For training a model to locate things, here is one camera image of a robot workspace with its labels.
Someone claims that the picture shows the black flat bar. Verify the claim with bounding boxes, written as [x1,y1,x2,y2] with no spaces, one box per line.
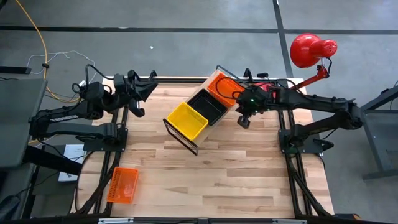
[0,65,32,75]

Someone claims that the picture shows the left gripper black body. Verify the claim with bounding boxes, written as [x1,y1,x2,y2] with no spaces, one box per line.
[113,69,141,106]

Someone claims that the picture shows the yellow cable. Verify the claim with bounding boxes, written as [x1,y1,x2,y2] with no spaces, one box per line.
[15,0,78,104]

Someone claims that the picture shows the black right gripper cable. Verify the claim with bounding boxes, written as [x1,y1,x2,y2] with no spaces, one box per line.
[214,75,249,101]

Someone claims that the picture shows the orange plastic basket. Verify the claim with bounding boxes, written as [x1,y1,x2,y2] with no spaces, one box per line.
[206,72,247,108]
[106,166,140,205]

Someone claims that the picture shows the grey metal desk frame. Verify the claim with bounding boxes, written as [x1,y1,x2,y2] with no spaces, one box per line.
[359,85,398,182]

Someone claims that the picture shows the white paper sheet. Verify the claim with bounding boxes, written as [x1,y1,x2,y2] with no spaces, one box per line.
[58,143,87,183]

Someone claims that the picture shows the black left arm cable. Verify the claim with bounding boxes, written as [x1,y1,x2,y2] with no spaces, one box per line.
[71,63,116,94]

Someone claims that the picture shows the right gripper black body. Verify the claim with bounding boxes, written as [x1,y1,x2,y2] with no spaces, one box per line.
[245,88,272,114]

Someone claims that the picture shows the silver frame bracket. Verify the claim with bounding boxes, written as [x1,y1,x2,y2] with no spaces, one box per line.
[98,217,135,224]
[272,218,307,224]

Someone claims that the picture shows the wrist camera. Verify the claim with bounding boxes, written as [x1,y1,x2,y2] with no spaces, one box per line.
[237,107,251,129]
[128,98,146,118]

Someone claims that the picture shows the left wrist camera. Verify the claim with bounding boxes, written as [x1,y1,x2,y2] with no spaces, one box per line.
[128,98,146,118]

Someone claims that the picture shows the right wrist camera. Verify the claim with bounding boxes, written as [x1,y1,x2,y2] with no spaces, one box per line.
[237,107,251,129]

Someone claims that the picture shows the grey desk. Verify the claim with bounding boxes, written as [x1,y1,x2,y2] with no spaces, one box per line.
[0,77,49,170]

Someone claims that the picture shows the white cable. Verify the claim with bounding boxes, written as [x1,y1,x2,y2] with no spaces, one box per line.
[26,50,96,77]

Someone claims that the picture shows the black plastic basket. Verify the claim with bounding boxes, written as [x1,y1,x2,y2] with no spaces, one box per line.
[186,88,229,126]

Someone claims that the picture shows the yellow plastic basket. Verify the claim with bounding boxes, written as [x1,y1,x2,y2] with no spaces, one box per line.
[165,101,210,142]

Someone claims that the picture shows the wooden shelf black metal frame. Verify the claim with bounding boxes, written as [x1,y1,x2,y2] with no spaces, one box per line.
[162,64,249,157]

